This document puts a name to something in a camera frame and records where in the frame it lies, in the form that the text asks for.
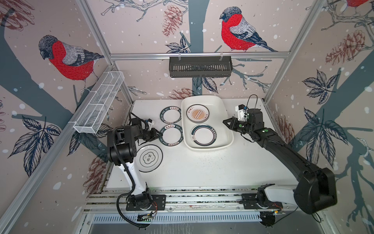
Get aluminium mounting rail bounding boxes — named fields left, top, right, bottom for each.
left=83, top=188, right=326, bottom=213

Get right thin black cable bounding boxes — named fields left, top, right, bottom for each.
left=245, top=94, right=259, bottom=110

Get orange sunburst plate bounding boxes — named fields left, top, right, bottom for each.
left=186, top=104, right=209, bottom=123

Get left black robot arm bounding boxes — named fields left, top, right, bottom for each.
left=107, top=116, right=161, bottom=208

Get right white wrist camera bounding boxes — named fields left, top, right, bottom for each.
left=235, top=104, right=247, bottom=121

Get white mesh wall basket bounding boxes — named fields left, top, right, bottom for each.
left=74, top=71, right=124, bottom=134

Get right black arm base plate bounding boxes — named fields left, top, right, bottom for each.
left=239, top=194, right=283, bottom=210

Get green ring plate back left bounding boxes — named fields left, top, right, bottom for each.
left=159, top=106, right=181, bottom=124

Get white plastic bin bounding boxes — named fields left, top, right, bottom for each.
left=181, top=95, right=234, bottom=152

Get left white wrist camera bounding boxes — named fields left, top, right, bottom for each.
left=145, top=119, right=154, bottom=130

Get black wire shelf basket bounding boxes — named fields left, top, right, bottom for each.
left=169, top=56, right=233, bottom=78

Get horizontal aluminium frame bar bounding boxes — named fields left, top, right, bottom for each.
left=110, top=52, right=291, bottom=61

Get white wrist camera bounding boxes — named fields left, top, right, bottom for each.
left=235, top=104, right=247, bottom=121
left=145, top=119, right=154, bottom=130

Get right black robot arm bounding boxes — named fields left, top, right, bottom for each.
left=223, top=105, right=338, bottom=215

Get white plate black cloud emblem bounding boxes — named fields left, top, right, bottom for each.
left=134, top=144, right=163, bottom=173

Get green ring plate mid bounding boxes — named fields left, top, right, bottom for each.
left=159, top=124, right=183, bottom=147

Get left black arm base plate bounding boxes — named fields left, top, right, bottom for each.
left=126, top=194, right=166, bottom=211

